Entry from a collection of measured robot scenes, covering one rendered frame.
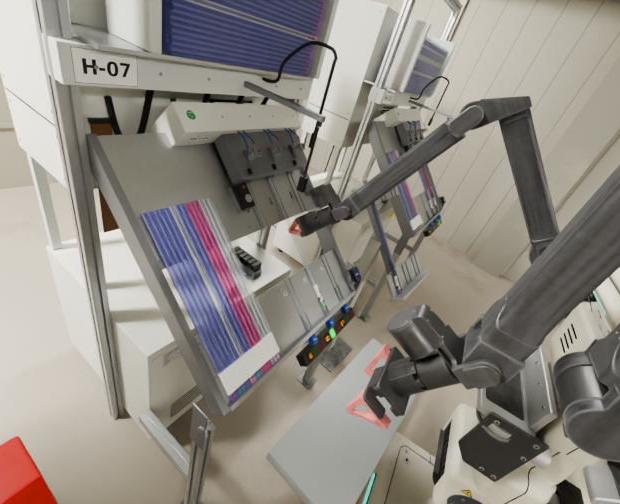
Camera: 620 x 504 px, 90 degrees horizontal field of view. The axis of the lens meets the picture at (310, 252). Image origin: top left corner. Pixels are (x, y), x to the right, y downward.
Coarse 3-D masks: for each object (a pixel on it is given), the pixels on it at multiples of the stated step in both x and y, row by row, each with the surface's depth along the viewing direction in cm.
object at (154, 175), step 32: (128, 160) 73; (160, 160) 78; (192, 160) 85; (128, 192) 71; (160, 192) 77; (192, 192) 83; (224, 192) 91; (256, 192) 100; (288, 192) 112; (224, 224) 88; (256, 224) 97
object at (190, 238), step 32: (160, 224) 74; (192, 224) 80; (160, 256) 73; (192, 256) 78; (224, 256) 85; (192, 288) 76; (224, 288) 82; (192, 320) 74; (224, 320) 80; (256, 320) 88; (224, 352) 78; (256, 352) 85; (224, 384) 76
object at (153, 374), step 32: (64, 256) 113; (128, 256) 122; (256, 256) 144; (64, 288) 119; (128, 288) 110; (256, 288) 127; (128, 320) 99; (160, 320) 103; (96, 352) 125; (128, 352) 100; (160, 352) 96; (128, 384) 113; (160, 384) 105; (192, 384) 125; (160, 416) 117
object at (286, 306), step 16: (320, 256) 118; (304, 272) 108; (320, 272) 115; (336, 272) 122; (272, 288) 96; (288, 288) 101; (304, 288) 107; (320, 288) 113; (336, 288) 120; (272, 304) 95; (288, 304) 99; (304, 304) 105; (320, 304) 110; (272, 320) 93; (288, 320) 98; (304, 320) 103; (288, 336) 96
